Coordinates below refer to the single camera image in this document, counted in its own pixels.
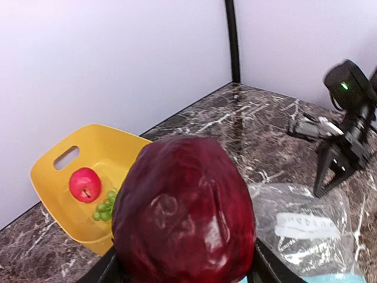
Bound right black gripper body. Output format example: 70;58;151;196
317;132;371;168

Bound clear zip top bag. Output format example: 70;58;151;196
249;183;365;282

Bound yellow plastic bin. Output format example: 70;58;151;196
30;124;150;255

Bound green fake grapes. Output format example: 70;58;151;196
92;190;117;222

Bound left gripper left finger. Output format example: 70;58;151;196
76;246;123;283

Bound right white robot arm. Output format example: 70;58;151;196
313;60;376;198

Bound dark purple fake food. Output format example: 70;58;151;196
112;136;256;282

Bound red fake apple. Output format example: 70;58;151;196
68;167;102;203

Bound right black frame post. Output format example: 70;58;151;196
224;0;241;83

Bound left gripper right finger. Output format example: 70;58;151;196
246;238;306;283

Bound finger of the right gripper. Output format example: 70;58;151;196
313;147;333;197
326;164;356;191

